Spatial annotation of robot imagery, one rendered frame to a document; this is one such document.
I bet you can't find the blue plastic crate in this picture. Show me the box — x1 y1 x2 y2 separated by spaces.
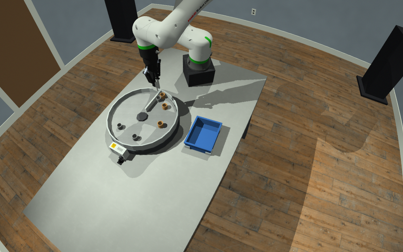
184 116 222 156

